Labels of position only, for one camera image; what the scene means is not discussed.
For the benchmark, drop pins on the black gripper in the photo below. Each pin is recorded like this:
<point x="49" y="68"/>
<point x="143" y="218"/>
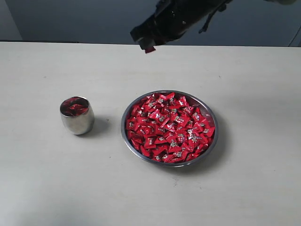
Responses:
<point x="172" y="19"/>

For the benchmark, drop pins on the red candy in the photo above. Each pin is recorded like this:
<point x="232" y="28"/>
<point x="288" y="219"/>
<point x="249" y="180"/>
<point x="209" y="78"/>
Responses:
<point x="149" y="50"/>

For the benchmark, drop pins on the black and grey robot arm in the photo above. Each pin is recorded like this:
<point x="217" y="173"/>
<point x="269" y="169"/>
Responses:
<point x="221" y="23"/>

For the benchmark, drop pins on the stainless steel bowl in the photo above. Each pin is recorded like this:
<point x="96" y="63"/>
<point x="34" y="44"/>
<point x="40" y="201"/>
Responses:
<point x="212" y="131"/>

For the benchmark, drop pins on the pile of red wrapped candies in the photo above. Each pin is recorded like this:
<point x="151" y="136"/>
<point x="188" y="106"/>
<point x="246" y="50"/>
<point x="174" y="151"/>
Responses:
<point x="170" y="128"/>

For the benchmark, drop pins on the stainless steel cup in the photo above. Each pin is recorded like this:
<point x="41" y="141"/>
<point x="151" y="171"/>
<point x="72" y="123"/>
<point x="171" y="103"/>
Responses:
<point x="79" y="125"/>

